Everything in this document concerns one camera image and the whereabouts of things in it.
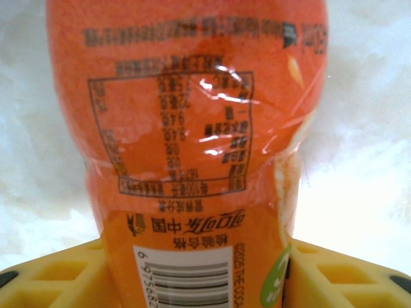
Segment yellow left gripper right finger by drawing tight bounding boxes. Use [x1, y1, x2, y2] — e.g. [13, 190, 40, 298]
[285, 239, 411, 308]

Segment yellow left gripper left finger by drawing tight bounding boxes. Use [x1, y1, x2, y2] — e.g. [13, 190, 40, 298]
[0, 239, 113, 308]

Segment orange juice bottle yellow label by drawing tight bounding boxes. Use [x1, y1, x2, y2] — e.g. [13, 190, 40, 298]
[44, 0, 331, 308]

